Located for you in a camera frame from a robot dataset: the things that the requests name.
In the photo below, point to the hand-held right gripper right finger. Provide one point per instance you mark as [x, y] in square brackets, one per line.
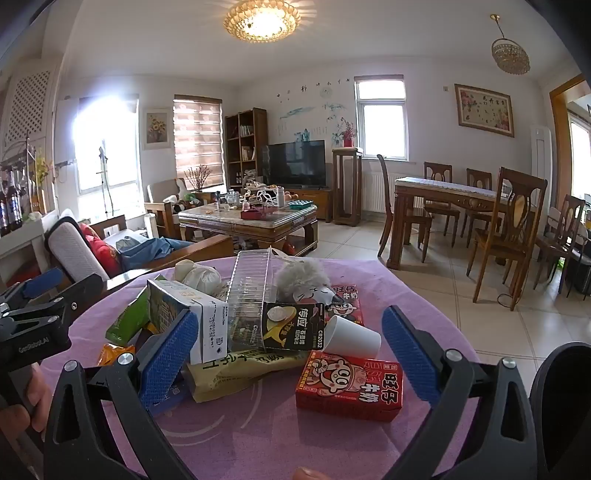
[411, 355]

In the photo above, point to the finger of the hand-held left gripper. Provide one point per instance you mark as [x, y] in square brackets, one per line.
[41, 281]
[81, 293]

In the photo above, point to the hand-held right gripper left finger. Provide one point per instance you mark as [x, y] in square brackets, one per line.
[168, 355]

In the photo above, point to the black battery card pack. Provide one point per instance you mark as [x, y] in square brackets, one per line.
[295, 332]

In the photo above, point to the black trash bin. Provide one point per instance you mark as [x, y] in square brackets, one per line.
[568, 415]

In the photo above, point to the person's left hand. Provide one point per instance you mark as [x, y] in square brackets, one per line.
[39, 397]

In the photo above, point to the person's right hand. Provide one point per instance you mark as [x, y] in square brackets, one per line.
[311, 474]

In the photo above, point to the wooden sofa white cushions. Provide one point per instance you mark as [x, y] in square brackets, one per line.
[69, 249]

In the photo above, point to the blue packet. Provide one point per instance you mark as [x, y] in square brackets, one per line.
[173, 399]

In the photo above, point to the red cushion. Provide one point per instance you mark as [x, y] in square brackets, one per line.
[101, 254]

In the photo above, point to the white printed carton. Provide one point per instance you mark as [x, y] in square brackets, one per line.
[210, 323]

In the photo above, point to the green snack packet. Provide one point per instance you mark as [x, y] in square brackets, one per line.
[127, 323]

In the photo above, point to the orange snack packet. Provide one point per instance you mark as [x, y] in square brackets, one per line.
[111, 354]

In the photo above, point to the white paper cup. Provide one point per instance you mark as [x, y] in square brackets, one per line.
[351, 339]

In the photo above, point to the beige printed packet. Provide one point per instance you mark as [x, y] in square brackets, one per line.
[231, 376]

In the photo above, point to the large red milk box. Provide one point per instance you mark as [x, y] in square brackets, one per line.
[351, 392]

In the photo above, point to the blue clothing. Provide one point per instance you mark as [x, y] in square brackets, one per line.
[147, 254]

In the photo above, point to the small red milk box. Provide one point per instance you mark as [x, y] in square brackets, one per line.
[348, 307]

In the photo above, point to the white crumpled bag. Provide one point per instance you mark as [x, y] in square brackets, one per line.
[201, 277]

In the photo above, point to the clear plastic container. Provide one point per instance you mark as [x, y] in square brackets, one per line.
[247, 295]

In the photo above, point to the purple tablecloth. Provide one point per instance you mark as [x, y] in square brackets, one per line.
[258, 429]

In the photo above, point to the wooden armchair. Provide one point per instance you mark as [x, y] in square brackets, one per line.
[159, 191]

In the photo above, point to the grey plush toy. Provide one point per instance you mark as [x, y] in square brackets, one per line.
[300, 277]

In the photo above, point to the large bright window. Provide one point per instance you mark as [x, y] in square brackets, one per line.
[106, 143]

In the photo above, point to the wooden dining table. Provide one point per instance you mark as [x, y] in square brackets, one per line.
[415, 203]

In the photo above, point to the wooden dining chair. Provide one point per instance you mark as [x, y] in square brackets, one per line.
[508, 230]
[436, 173]
[383, 194]
[570, 217]
[478, 177]

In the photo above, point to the wooden coffee table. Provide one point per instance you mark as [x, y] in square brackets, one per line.
[277, 228]

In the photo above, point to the wooden television cabinet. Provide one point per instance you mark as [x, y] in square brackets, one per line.
[318, 205]

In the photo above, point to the framed sunflower painting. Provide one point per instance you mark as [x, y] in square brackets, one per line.
[157, 127]

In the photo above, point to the striped window blind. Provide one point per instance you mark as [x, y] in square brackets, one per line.
[198, 134]

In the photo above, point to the tall wooden plant stand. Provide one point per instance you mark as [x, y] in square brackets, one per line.
[347, 154]

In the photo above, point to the black flat television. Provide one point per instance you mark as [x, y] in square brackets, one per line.
[295, 164]

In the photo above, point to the red flower vase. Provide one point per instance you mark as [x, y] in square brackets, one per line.
[347, 134]

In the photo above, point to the wooden bookshelf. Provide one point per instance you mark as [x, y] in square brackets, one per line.
[240, 120]

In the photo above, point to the small white window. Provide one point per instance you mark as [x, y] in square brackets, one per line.
[381, 117]

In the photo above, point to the white standing air conditioner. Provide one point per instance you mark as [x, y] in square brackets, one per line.
[540, 147]

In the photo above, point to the framed floral picture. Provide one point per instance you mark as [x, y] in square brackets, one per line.
[485, 110]

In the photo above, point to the crystal pendant chandelier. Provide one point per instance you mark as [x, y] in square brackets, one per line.
[510, 55]

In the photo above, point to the round gold ceiling lamp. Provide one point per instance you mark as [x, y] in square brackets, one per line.
[261, 21]

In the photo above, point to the white wall radiator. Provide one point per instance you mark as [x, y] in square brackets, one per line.
[374, 191]

